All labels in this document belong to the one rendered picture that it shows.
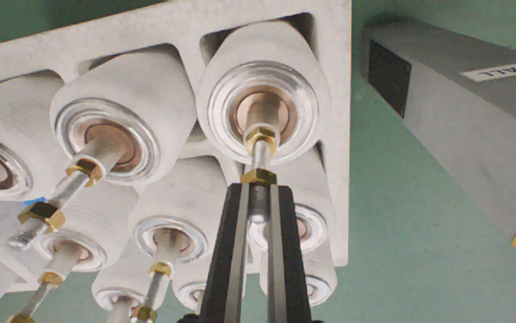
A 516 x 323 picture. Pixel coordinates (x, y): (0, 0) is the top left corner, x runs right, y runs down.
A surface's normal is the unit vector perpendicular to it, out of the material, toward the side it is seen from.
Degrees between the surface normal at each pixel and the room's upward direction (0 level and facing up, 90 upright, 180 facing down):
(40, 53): 0
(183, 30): 0
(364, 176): 0
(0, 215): 90
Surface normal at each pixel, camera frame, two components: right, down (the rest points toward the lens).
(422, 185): -0.04, 0.59
